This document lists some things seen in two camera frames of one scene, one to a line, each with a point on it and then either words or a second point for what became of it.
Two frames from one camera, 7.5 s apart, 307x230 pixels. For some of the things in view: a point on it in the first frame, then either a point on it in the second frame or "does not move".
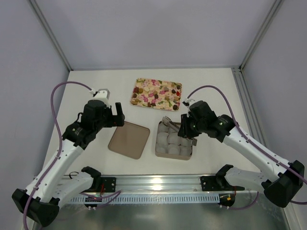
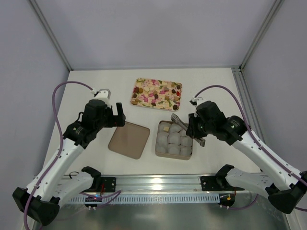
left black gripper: (115, 117) does not move
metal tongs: (176, 125) to (174, 118)
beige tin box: (169, 144) does not move
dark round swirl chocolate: (175, 107) does not move
